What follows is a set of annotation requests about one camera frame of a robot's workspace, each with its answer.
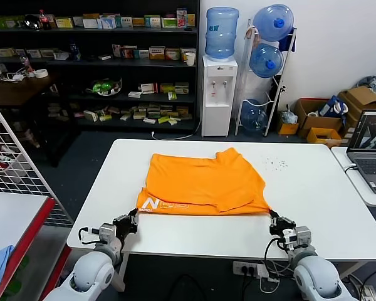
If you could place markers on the open brown cardboard box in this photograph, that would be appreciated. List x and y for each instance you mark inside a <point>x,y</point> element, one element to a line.
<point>304,113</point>

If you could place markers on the yellow white medicine box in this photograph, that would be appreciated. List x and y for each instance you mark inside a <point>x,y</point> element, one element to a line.
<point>64,22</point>

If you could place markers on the floor power strip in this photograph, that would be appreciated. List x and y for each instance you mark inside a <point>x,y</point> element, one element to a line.
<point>368,293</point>

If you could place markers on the yellow cardboard tray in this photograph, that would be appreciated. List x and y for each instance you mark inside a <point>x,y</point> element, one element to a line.
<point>314,138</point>

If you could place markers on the grey open laptop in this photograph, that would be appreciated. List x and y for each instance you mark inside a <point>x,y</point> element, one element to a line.
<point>373,166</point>

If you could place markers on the clear bottle pink contents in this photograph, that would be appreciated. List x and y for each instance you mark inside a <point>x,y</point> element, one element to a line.
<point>24,64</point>

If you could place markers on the white power strip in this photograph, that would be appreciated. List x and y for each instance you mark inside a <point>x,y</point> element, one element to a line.
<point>242,268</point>

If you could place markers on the clear plastic bag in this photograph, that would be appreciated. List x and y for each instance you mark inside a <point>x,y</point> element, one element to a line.
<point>289,117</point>

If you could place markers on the black shelving unit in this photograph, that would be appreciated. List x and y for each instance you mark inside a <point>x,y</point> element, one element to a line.
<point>128,63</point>

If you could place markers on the orange t-shirt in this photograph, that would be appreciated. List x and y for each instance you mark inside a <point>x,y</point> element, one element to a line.
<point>200,182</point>

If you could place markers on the blue bottle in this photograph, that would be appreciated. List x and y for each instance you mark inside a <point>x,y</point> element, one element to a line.
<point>74,51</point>

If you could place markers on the green white medicine box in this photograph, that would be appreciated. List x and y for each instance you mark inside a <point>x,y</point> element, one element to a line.
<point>7,22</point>
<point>169,22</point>

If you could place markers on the white box green print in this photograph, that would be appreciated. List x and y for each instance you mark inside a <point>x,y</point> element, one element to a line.
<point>126,22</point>

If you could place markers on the blue bag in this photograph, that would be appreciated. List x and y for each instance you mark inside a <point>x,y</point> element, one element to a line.
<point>331,105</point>

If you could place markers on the white water dispenser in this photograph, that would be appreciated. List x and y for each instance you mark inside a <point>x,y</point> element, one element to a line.
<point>218,113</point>

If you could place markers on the small white flat box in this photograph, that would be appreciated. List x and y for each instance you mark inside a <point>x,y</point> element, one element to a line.
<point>104,57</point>

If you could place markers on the red white medicine box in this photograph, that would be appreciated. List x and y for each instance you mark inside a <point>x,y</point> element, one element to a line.
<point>173,54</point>

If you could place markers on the blue white medicine box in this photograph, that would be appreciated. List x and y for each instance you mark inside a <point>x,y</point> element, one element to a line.
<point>107,23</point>

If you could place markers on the teal white medicine box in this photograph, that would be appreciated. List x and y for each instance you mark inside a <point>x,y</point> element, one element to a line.
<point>153,22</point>

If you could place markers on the white box red stripe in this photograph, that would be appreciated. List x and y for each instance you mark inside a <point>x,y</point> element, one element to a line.
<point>149,88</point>

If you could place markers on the white tape roll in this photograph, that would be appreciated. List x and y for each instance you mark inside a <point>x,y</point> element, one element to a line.
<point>41,74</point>

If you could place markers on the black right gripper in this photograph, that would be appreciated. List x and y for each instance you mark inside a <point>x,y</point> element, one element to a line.
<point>282,226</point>

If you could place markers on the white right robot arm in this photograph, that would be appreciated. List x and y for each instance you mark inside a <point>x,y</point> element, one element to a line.
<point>316,276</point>

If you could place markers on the brown cardboard box with flaps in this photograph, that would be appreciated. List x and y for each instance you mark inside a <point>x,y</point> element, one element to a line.
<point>361,95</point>

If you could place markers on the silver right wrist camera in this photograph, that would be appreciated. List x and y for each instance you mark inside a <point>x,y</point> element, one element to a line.
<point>303,236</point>

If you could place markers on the orange white medicine box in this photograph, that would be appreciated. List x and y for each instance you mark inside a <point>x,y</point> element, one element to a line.
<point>157,54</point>

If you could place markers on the blue water jug with label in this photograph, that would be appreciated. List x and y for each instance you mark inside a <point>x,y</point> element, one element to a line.
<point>221,34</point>

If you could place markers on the white shelf with red edge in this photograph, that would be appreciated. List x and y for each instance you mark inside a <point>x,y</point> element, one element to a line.
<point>9,216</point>

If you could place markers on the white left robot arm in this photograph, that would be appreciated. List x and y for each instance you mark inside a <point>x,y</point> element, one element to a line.
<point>87,272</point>

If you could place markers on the cola bottle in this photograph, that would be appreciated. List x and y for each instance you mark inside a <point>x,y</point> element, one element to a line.
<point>44,21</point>

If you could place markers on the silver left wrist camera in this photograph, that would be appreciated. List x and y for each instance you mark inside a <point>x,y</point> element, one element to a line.
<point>106,232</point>

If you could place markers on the small yellow box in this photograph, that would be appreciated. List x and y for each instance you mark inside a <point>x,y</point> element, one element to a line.
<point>288,129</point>

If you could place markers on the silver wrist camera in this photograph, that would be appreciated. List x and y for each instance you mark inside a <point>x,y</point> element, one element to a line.
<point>303,236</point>
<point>106,232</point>

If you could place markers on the white folded carton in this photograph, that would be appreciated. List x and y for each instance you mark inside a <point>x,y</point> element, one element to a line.
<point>61,56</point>

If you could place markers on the brown wooden desk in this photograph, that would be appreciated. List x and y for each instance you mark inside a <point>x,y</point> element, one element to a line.
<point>15,92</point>

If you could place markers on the white power adapter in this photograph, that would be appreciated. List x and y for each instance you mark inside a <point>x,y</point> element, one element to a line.
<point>263,272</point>

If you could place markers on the white paper cup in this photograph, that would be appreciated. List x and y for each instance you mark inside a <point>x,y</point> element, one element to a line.
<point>190,59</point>

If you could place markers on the white extension socket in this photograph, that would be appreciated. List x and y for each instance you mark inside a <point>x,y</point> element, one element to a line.
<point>15,77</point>

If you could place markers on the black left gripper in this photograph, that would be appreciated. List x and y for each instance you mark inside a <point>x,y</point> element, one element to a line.
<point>123,227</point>

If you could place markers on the black shiny helmet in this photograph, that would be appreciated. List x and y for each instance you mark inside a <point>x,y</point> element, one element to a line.
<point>31,22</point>

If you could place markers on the white metal jug rack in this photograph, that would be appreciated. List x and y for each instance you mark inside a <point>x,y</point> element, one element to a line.
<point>274,103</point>

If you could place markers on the pink colourful upright box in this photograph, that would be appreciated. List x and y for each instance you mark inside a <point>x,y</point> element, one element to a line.
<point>182,18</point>

